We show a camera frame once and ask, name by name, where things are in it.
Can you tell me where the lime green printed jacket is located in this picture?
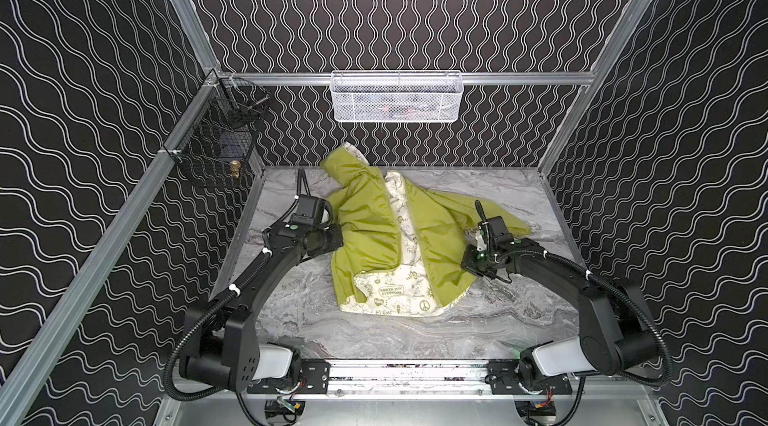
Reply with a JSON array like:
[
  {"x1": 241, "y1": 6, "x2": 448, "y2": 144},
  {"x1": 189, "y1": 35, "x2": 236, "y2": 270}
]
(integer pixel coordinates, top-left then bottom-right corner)
[{"x1": 321, "y1": 143, "x2": 531, "y2": 318}]

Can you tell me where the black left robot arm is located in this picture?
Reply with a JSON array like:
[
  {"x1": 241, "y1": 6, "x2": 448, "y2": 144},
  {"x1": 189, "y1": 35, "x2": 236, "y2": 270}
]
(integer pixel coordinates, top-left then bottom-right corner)
[{"x1": 162, "y1": 195, "x2": 343, "y2": 402}]

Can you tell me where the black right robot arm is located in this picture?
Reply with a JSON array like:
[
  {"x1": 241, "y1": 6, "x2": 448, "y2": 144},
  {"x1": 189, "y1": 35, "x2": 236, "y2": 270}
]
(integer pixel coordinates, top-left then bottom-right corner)
[{"x1": 461, "y1": 217, "x2": 673, "y2": 391}]

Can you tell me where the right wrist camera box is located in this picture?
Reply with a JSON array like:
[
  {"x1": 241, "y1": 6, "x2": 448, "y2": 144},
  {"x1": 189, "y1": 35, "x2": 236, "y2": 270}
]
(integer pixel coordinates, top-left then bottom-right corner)
[{"x1": 474, "y1": 228, "x2": 488, "y2": 253}]

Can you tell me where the black wire basket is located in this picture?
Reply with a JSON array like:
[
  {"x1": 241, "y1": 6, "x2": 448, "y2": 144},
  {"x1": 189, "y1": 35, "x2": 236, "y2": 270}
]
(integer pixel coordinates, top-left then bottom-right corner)
[{"x1": 171, "y1": 79, "x2": 272, "y2": 191}]

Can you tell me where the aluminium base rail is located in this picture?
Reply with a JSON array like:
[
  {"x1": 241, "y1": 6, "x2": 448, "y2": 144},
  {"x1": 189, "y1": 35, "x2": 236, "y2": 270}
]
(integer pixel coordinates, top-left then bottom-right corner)
[{"x1": 245, "y1": 356, "x2": 574, "y2": 397}]

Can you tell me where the white wire mesh basket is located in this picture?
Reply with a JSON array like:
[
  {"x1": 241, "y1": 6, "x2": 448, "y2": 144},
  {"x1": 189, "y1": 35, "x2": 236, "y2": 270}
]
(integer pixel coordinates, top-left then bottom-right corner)
[{"x1": 329, "y1": 70, "x2": 464, "y2": 123}]

